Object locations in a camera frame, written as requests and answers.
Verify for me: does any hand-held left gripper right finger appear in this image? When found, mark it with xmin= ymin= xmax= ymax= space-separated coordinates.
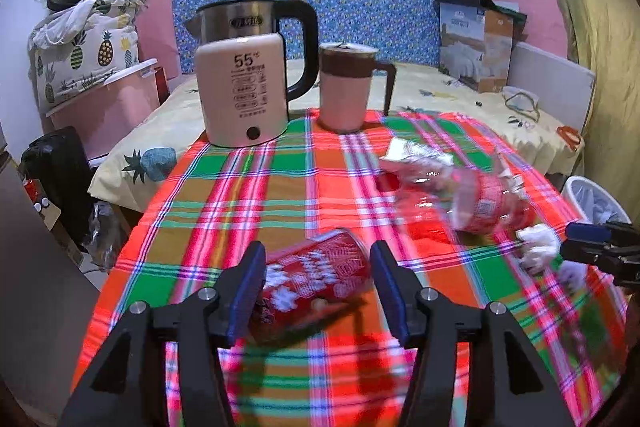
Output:
xmin=369 ymin=240 xmax=576 ymax=427

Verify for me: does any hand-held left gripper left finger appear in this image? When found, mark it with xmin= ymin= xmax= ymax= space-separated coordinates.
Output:
xmin=59 ymin=241 xmax=267 ymax=427

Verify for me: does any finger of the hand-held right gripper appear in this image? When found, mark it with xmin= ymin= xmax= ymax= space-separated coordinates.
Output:
xmin=559 ymin=239 xmax=640 ymax=288
xmin=566 ymin=221 xmax=640 ymax=244

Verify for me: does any white trash bin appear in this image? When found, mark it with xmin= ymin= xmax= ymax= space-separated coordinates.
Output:
xmin=560 ymin=175 xmax=633 ymax=228

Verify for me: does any white tissue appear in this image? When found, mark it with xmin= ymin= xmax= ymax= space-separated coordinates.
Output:
xmin=515 ymin=222 xmax=586 ymax=290

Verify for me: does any red drink can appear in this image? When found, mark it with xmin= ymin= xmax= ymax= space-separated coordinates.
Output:
xmin=247 ymin=228 xmax=376 ymax=348

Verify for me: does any crushed clear plastic bottle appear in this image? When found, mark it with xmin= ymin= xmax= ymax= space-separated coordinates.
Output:
xmin=377 ymin=139 xmax=536 ymax=235

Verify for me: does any plaid tablecloth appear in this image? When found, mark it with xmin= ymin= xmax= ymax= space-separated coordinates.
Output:
xmin=70 ymin=107 xmax=633 ymax=427

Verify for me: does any clear plastic bag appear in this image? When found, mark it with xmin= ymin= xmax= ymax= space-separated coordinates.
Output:
xmin=85 ymin=202 xmax=126 ymax=273

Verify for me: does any white panel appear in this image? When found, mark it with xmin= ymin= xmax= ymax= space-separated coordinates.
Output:
xmin=507 ymin=41 xmax=596 ymax=128

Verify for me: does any yellow printed bedsheet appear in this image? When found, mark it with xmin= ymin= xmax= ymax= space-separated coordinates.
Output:
xmin=87 ymin=57 xmax=586 ymax=212

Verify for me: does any yellow curtain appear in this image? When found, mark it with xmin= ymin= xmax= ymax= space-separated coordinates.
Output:
xmin=515 ymin=0 xmax=640 ymax=228

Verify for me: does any steel and pink electric kettle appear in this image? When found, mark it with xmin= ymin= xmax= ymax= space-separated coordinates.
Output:
xmin=183 ymin=0 xmax=320 ymax=150

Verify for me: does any grey cabinet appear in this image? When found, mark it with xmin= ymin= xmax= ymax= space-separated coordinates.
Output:
xmin=0 ymin=147 xmax=101 ymax=408

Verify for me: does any cardboard bedding box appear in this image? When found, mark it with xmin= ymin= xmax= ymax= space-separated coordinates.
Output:
xmin=438 ymin=0 xmax=516 ymax=94

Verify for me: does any black suitcase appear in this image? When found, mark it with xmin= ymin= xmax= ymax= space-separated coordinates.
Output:
xmin=20 ymin=126 xmax=96 ymax=253

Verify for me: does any pink storage box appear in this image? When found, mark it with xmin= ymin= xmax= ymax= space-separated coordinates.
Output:
xmin=46 ymin=58 xmax=161 ymax=160

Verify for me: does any pineapple print quilt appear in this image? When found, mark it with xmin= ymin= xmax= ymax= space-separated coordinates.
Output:
xmin=29 ymin=0 xmax=153 ymax=110

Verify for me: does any olive strap loop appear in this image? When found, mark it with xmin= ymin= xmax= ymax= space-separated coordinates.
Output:
xmin=502 ymin=86 xmax=541 ymax=120

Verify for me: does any pink mug with black handle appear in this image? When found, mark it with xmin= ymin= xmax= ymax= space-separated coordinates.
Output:
xmin=318 ymin=41 xmax=397 ymax=134

